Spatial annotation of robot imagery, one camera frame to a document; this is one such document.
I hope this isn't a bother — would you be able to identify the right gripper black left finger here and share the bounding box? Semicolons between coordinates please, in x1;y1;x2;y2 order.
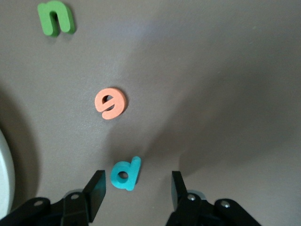
50;169;107;226

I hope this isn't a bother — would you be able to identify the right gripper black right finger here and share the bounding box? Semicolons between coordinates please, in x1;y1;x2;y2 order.
166;170;216;226

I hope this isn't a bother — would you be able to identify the teal foam letter p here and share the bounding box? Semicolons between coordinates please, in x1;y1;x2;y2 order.
110;156;142;191

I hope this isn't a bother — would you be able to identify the beige round plate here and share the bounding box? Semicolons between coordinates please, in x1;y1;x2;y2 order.
0;128;16;216

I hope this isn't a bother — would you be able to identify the orange foam letter e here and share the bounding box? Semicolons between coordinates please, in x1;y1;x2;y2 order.
94;87;128;120

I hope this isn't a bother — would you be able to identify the green foam letter n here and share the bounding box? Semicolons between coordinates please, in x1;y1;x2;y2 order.
37;0;76;37

